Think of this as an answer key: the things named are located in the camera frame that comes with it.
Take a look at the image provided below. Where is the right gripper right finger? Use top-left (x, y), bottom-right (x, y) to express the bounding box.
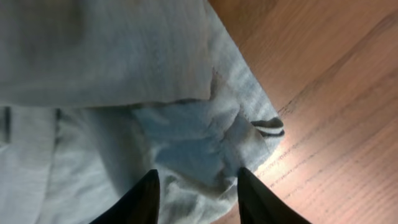
top-left (238, 167), bottom-right (309, 224)

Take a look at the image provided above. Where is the light blue t-shirt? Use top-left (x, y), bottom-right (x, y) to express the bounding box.
top-left (1, 0), bottom-right (284, 223)

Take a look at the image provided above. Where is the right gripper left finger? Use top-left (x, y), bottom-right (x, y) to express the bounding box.
top-left (90, 169), bottom-right (160, 224)

